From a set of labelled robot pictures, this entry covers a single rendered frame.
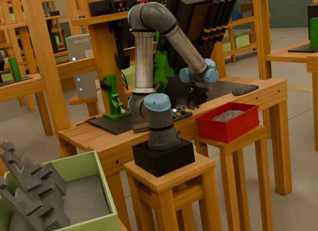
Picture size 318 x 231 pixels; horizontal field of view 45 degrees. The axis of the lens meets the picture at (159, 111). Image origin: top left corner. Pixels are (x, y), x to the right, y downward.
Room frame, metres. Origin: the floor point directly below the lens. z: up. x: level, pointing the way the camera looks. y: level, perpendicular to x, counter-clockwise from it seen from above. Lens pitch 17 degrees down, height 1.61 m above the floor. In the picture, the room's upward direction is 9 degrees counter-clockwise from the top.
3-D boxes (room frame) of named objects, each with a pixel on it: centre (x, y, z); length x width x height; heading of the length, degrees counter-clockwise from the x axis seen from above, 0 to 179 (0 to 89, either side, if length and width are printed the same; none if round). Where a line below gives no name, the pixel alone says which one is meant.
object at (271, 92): (2.27, -0.26, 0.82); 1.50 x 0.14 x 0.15; 122
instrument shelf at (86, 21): (2.72, 0.03, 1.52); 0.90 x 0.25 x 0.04; 122
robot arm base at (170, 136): (1.66, 0.00, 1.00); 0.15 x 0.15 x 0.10
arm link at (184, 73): (1.91, -0.20, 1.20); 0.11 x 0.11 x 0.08; 29
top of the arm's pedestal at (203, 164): (1.66, 0.00, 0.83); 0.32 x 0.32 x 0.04; 29
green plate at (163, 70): (2.41, -0.08, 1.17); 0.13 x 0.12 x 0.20; 122
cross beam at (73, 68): (2.81, 0.09, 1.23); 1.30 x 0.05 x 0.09; 122
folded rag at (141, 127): (2.04, 0.11, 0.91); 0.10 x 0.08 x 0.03; 99
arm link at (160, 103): (1.67, 0.00, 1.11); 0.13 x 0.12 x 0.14; 29
